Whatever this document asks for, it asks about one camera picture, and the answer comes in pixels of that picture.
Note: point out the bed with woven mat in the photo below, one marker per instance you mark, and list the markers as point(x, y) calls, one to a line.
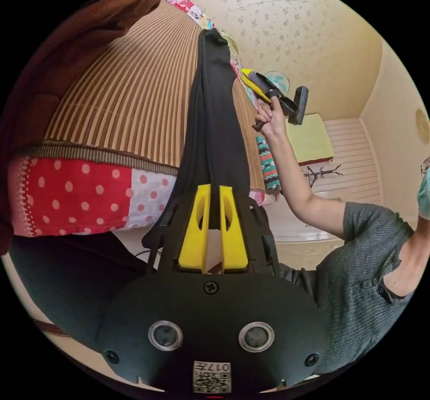
point(134, 87)

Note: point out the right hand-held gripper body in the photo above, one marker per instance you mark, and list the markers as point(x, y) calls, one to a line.
point(268, 87)

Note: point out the dark coat stand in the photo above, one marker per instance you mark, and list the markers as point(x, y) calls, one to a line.
point(315, 174)

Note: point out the patterned rolled blanket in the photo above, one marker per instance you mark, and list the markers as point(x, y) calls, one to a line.
point(268, 164)

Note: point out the black pants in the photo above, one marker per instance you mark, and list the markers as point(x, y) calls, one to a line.
point(213, 121)

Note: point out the teal standing fan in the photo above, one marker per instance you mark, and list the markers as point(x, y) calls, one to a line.
point(280, 82)

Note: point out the person's body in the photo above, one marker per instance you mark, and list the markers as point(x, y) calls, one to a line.
point(356, 272)

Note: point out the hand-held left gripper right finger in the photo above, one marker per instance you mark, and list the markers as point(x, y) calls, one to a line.
point(233, 248)

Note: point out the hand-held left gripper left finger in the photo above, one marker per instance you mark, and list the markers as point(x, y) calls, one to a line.
point(193, 245)

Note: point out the person's right forearm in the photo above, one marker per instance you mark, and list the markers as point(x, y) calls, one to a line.
point(295, 178)

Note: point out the person's right hand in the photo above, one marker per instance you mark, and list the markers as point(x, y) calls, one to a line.
point(272, 121)

